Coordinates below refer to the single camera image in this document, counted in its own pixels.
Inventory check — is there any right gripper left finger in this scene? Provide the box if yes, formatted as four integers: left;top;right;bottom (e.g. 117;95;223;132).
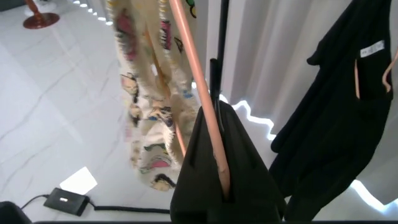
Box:
170;105;225;222

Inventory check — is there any pink clothes hanger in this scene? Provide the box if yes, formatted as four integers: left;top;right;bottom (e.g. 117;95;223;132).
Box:
353;46;398;100
143;0;231;200

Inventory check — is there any black clothes rack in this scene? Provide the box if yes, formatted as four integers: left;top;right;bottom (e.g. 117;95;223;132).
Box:
208;0;231;108

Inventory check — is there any thin black cable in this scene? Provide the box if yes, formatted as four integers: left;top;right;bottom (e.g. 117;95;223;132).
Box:
20;194;50;210

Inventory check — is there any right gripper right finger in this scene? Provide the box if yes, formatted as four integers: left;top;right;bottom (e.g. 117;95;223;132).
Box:
216;101;286;222

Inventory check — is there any cream printed garment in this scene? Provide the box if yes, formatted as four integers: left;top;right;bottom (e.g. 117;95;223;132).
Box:
105;0;203;192

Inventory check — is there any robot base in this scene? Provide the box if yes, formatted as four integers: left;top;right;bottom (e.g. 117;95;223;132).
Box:
0;200;32;223

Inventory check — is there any black T-shirt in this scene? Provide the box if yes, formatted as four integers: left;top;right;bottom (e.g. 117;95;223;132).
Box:
269;0;396;222

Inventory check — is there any white curtain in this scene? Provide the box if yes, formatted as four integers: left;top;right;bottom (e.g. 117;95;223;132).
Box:
71;0;398;206

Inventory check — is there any black power adapter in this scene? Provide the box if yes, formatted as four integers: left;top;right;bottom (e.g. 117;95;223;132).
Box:
42;187;91;217

